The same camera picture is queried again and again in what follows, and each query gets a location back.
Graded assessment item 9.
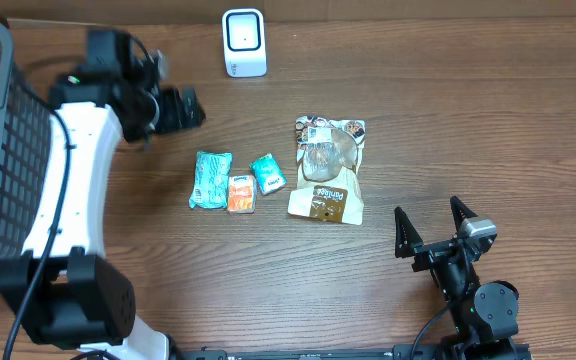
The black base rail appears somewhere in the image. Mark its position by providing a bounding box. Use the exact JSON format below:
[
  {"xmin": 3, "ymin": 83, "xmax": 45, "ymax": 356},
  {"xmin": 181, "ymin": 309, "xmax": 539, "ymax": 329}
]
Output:
[{"xmin": 177, "ymin": 342, "xmax": 534, "ymax": 360}]

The long teal wipes pack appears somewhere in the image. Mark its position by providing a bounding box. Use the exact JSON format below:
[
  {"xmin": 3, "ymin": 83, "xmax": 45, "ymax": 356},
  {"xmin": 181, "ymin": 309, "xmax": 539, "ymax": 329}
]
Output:
[{"xmin": 189, "ymin": 151, "xmax": 232, "ymax": 209}]

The brown white snack bag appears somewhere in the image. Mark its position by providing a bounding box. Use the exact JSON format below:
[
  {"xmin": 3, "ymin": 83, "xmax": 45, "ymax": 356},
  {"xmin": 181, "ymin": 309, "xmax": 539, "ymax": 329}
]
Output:
[{"xmin": 288, "ymin": 116, "xmax": 366, "ymax": 225}]

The orange tissue pack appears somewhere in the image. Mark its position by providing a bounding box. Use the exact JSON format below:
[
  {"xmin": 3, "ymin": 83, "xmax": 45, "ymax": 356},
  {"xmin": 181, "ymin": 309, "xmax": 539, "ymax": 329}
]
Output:
[{"xmin": 227, "ymin": 175, "xmax": 257, "ymax": 214}]

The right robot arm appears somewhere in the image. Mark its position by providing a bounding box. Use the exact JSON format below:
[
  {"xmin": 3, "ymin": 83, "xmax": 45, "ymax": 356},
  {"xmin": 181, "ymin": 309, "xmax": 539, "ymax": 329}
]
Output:
[{"xmin": 394, "ymin": 196, "xmax": 532, "ymax": 360}]

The white barcode scanner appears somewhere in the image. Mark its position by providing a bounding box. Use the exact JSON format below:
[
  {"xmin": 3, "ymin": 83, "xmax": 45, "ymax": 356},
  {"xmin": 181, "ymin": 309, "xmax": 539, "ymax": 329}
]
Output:
[{"xmin": 222, "ymin": 8, "xmax": 268, "ymax": 78}]

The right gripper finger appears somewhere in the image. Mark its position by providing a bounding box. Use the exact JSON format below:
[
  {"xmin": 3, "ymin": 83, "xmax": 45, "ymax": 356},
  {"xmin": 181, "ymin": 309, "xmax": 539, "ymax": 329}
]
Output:
[
  {"xmin": 450, "ymin": 196, "xmax": 478, "ymax": 233},
  {"xmin": 394, "ymin": 207, "xmax": 423, "ymax": 258}
]

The black cable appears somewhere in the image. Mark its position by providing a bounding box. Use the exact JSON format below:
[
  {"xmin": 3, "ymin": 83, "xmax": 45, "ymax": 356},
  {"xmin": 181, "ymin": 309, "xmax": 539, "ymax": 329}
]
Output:
[
  {"xmin": 409, "ymin": 299, "xmax": 457, "ymax": 360},
  {"xmin": 1, "ymin": 109, "xmax": 77, "ymax": 360}
]

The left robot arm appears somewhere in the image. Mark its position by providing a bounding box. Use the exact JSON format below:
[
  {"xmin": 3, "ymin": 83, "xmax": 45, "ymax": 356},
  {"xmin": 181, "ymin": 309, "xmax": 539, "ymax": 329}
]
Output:
[{"xmin": 0, "ymin": 29, "xmax": 205, "ymax": 359}]

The teal tissue pack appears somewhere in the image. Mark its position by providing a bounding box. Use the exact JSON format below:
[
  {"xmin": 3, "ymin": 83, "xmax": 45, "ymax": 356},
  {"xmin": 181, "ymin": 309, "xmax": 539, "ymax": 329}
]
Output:
[{"xmin": 250, "ymin": 153, "xmax": 287, "ymax": 195}]

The left black cable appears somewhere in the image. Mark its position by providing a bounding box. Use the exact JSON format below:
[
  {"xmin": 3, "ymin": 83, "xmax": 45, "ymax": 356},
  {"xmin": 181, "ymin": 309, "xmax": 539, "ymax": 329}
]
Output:
[{"xmin": 1, "ymin": 109, "xmax": 77, "ymax": 360}]

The right black cable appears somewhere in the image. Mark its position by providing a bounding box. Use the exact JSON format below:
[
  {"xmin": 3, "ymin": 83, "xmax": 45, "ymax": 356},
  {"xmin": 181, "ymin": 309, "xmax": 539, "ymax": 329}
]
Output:
[{"xmin": 409, "ymin": 299, "xmax": 457, "ymax": 360}]

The grey plastic mesh basket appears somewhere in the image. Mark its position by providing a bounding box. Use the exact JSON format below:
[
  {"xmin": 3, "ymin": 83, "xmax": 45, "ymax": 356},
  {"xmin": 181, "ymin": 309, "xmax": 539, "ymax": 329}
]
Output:
[{"xmin": 0, "ymin": 24, "xmax": 51, "ymax": 259}]

